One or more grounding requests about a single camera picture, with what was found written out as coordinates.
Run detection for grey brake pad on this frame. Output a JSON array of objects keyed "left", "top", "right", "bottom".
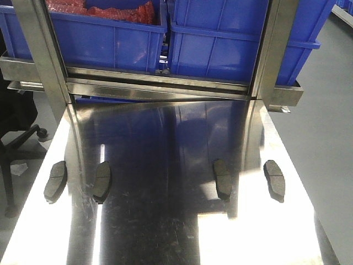
[
  {"left": 212, "top": 159, "right": 232, "bottom": 201},
  {"left": 263, "top": 160, "right": 286, "bottom": 203},
  {"left": 92, "top": 161, "right": 111, "bottom": 204},
  {"left": 44, "top": 161, "right": 67, "bottom": 204}
]

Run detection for right blue plastic bin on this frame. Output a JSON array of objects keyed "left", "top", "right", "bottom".
[{"left": 168, "top": 1, "right": 335, "bottom": 86}]

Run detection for red bubble wrap bags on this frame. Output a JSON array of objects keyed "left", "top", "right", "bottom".
[{"left": 46, "top": 1, "right": 155, "bottom": 24}]

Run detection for left blue plastic bin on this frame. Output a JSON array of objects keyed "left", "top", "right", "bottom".
[{"left": 50, "top": 1, "right": 167, "bottom": 73}]

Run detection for black office chair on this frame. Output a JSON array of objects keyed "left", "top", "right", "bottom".
[{"left": 0, "top": 27, "right": 49, "bottom": 219}]

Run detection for far-left blue plastic bin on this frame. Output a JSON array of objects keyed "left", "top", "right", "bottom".
[{"left": 1, "top": 1, "right": 32, "bottom": 60}]

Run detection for stainless steel rack frame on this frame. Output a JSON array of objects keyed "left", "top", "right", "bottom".
[{"left": 1, "top": 1, "right": 303, "bottom": 121}]

